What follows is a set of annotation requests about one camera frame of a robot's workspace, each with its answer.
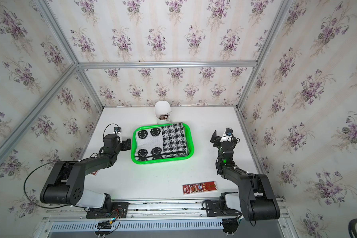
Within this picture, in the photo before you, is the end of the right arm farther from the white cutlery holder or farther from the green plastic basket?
the white cutlery holder

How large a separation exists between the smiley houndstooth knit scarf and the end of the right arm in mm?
181

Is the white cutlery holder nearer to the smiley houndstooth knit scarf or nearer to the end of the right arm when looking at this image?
the smiley houndstooth knit scarf

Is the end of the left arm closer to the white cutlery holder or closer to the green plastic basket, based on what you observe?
the green plastic basket

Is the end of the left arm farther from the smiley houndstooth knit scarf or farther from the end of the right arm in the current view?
the end of the right arm

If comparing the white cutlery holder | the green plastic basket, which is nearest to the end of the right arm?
the green plastic basket

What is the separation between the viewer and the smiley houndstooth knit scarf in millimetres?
835

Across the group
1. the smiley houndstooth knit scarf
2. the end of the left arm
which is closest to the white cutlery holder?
the smiley houndstooth knit scarf

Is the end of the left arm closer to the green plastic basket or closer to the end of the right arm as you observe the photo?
the green plastic basket

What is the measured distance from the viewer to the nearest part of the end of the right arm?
662 millimetres


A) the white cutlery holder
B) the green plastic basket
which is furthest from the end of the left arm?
the white cutlery holder

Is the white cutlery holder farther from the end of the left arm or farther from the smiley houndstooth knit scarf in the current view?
the end of the left arm
